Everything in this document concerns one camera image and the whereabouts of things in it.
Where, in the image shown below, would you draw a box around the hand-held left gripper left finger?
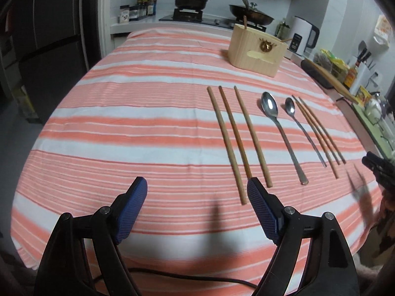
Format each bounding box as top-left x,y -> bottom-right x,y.
33,176 -> 149,296

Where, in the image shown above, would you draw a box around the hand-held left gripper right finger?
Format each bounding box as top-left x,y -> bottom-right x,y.
246,177 -> 361,296

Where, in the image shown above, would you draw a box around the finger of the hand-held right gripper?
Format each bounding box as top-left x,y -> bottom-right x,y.
367,151 -> 395,169
362,157 -> 395,192

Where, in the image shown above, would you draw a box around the thin brown chopstick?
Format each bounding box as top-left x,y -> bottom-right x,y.
296,101 -> 341,165
292,95 -> 340,179
299,97 -> 347,165

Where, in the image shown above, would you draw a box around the thick wooden chopstick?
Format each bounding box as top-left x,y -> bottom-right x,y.
207,86 -> 248,206
218,85 -> 253,180
233,85 -> 274,189

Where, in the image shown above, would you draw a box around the small steel spoon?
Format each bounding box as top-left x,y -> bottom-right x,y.
284,97 -> 328,169

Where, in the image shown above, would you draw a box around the large steel spoon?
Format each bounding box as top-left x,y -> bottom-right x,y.
261,92 -> 309,186

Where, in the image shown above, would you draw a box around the beige utensil holder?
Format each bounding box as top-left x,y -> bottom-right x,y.
228,23 -> 289,77

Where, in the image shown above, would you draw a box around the white knife holder with utensils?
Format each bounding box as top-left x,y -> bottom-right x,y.
351,40 -> 379,91

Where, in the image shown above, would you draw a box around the green tray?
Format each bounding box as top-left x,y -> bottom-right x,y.
350,102 -> 395,161

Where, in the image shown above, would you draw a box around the yellow box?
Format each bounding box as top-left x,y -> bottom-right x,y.
355,86 -> 374,106

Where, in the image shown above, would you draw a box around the wooden cutting board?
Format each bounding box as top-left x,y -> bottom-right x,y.
304,58 -> 360,105

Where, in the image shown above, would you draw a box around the brown sauce bottle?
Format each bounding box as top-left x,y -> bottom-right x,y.
343,63 -> 358,89

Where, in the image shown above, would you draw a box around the orange striped tablecloth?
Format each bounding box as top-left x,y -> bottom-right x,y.
11,27 -> 383,269

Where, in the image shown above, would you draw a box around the black case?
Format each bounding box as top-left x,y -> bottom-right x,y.
300,59 -> 336,90

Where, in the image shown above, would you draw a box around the packaged food bags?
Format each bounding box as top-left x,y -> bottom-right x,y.
313,48 -> 350,81

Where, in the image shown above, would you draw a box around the white electric kettle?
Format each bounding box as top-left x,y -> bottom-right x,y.
288,16 -> 320,55

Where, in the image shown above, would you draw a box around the green glass bottle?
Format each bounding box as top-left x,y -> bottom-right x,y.
276,18 -> 289,38

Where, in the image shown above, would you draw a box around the dark refrigerator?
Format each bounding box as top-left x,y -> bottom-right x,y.
0,0 -> 102,124

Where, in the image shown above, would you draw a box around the black wok with lid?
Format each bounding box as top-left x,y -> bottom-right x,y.
229,2 -> 275,26

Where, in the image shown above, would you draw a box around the black gas stove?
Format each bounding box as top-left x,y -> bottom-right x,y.
159,8 -> 236,29

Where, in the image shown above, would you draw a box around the group of seasoning bottles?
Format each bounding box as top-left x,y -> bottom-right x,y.
130,0 -> 158,21

